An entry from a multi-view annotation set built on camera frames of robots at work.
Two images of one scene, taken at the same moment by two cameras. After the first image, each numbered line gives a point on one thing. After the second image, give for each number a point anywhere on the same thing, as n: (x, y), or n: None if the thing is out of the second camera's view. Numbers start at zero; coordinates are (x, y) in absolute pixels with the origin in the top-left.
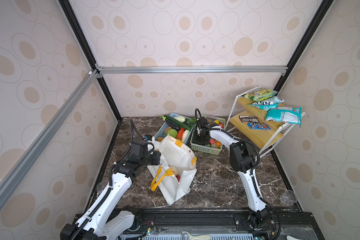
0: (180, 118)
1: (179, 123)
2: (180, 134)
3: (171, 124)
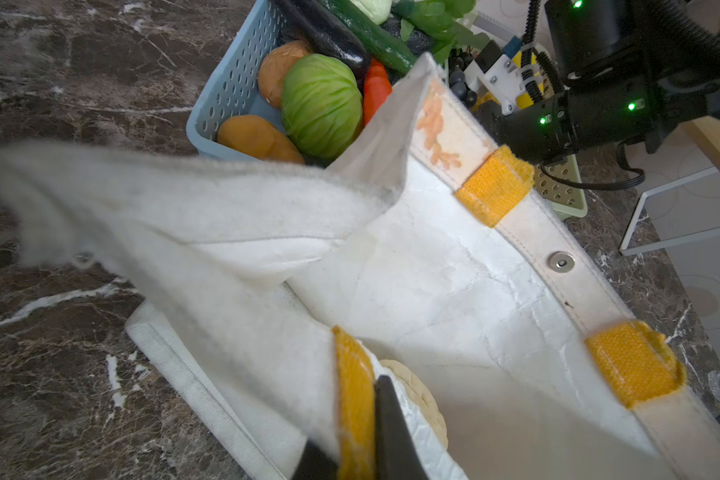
0: (378, 10)
1: (379, 44)
2: (378, 88)
3: (316, 25)
